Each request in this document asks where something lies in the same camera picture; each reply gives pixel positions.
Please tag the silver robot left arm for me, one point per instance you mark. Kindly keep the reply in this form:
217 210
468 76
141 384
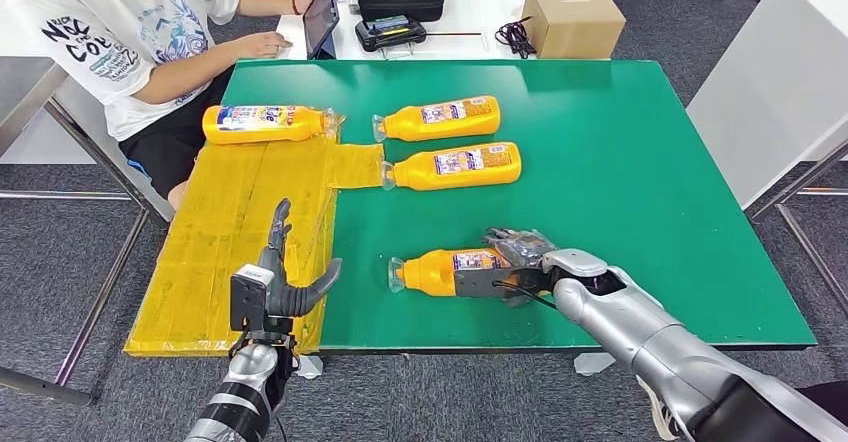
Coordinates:
238 399

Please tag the white table foot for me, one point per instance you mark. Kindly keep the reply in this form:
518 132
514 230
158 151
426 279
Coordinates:
309 367
593 364

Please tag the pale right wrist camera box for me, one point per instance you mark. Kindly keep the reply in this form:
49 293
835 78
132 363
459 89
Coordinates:
477 283

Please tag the brown cardboard box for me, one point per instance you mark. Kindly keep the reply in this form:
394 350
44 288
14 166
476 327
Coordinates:
573 22

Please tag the person's right forearm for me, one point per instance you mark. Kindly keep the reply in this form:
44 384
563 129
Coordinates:
185 74

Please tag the person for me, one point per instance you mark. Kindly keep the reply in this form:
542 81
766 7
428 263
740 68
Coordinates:
828 396
146 28

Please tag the black tablet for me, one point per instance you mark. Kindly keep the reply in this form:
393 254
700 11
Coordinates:
320 18

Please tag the person's right hand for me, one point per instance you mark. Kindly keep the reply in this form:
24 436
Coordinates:
265 45

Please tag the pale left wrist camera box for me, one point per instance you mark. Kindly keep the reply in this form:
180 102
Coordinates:
248 300

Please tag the grey steel table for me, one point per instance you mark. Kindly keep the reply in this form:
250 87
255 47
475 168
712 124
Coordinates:
20 94

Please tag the white cabinet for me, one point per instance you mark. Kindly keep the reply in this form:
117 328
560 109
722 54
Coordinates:
775 81

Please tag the white table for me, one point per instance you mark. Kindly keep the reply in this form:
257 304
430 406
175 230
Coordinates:
470 5

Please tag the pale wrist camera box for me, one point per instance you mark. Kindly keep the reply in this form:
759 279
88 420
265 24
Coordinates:
477 283
248 300

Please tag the orange detergent bottle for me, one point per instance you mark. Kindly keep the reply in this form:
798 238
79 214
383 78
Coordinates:
252 133
430 128
424 273
424 175

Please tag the black handheld controller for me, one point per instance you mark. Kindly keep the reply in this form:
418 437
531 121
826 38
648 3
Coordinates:
389 31

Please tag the yellow taped cardboard sheet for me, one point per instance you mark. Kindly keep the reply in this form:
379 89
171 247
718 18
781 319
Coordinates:
225 247

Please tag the person's left forearm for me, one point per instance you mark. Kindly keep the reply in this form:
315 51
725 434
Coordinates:
265 3

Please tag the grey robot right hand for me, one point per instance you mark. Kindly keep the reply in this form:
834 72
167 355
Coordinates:
523 250

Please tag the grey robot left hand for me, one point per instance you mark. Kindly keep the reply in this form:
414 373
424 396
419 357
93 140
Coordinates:
281 293

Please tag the steel table frame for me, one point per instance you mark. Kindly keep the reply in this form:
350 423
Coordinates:
825 191

